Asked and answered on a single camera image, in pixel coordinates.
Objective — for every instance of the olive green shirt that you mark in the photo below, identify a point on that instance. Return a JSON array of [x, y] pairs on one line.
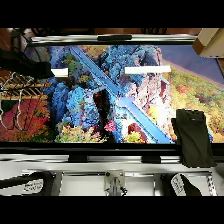
[[194, 140]]

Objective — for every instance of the cardboard box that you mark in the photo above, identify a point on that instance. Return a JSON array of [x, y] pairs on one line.
[[210, 41]]

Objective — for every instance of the silver frame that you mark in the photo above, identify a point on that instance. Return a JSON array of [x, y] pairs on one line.
[[100, 165]]

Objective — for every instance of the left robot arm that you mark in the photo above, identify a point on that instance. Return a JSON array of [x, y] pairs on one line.
[[23, 65]]

